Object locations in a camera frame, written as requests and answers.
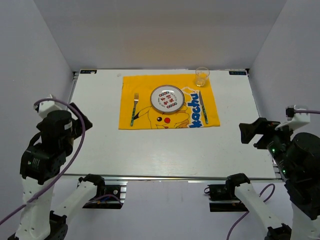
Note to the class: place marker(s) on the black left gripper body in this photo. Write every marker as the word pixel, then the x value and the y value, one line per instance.
pixel 68 145

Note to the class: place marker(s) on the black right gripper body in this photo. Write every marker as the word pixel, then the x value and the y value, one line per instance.
pixel 276 146

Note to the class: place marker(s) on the yellow Pikachu cloth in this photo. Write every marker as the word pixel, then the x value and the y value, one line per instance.
pixel 147 118

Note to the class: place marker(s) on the metal knife teal handle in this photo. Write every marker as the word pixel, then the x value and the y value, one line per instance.
pixel 203 108

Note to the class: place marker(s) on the metal fork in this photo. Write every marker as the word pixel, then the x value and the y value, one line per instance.
pixel 135 102

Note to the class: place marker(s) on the clear drinking glass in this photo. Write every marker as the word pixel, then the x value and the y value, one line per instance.
pixel 201 76

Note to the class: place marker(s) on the round printed plate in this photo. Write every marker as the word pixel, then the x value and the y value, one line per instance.
pixel 167 99

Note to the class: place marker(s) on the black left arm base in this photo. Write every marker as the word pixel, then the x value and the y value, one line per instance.
pixel 108 196

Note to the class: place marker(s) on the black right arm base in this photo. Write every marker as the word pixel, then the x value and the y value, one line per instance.
pixel 220 201

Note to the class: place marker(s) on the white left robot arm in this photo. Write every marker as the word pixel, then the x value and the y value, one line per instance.
pixel 39 171

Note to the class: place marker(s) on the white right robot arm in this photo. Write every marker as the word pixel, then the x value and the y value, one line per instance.
pixel 303 196

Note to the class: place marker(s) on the black left table logo sticker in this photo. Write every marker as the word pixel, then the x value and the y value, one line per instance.
pixel 88 71

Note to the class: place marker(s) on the black table logo sticker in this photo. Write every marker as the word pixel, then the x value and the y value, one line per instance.
pixel 238 73
pixel 88 71

